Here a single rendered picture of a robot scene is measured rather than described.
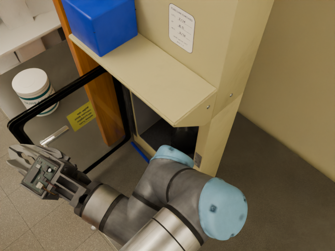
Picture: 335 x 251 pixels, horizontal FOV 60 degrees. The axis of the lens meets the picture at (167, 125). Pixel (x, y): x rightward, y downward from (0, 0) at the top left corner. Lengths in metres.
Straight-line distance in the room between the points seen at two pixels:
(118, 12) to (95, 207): 0.35
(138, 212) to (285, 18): 0.69
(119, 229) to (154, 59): 0.32
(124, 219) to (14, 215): 1.75
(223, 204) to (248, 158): 0.75
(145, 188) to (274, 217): 0.64
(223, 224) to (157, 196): 0.15
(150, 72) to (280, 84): 0.61
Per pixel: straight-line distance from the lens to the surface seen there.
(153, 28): 0.60
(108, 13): 0.57
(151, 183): 0.51
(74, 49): 0.78
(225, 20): 0.45
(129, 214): 0.52
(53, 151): 0.63
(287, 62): 1.01
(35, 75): 1.24
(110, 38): 0.59
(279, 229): 1.07
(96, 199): 0.53
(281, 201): 1.10
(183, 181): 0.44
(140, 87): 0.54
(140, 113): 0.97
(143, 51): 0.61
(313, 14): 0.90
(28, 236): 2.15
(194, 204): 0.41
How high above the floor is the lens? 1.91
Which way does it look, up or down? 56 degrees down
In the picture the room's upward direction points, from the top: straight up
